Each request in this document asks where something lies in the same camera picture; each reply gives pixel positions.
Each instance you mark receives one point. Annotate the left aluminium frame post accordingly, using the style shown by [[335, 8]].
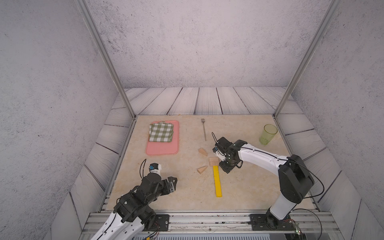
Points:
[[87, 17]]

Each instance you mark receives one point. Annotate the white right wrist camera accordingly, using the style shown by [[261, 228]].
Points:
[[219, 152]]

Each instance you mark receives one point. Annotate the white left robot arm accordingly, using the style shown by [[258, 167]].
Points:
[[132, 214]]

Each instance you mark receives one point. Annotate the green white checkered cloth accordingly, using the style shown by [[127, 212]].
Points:
[[161, 132]]

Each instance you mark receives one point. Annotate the silver metal fork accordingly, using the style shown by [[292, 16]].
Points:
[[204, 130]]

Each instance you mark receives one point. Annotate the natural wood rectangular block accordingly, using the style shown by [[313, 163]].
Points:
[[214, 159], [213, 164]]

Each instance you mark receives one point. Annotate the right aluminium frame post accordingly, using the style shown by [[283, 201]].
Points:
[[320, 32]]

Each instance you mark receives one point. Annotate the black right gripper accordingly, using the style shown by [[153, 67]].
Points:
[[224, 168]]

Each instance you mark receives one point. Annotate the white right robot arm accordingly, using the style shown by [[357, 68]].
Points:
[[295, 179]]

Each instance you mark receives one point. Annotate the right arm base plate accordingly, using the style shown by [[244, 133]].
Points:
[[267, 222]]

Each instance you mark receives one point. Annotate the aluminium frame post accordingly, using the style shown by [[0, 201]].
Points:
[[320, 32], [87, 17]]

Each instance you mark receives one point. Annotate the yellow rectangular block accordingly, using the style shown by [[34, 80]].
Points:
[[218, 189], [216, 174]]

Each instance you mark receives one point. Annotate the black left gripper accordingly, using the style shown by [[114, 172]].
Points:
[[172, 187]]

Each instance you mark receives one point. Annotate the green translucent plastic cup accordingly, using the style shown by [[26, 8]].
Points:
[[269, 132]]

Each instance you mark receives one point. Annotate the pink plastic tray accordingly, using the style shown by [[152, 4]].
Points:
[[171, 148]]

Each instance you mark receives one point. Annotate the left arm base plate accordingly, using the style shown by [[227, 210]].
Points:
[[157, 223]]

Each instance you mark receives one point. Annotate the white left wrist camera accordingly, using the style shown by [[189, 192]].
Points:
[[155, 168]]

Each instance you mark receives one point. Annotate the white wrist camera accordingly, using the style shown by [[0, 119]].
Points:
[[219, 152], [155, 168]]

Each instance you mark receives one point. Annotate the aluminium mounting rail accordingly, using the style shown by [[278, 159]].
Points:
[[321, 224]]

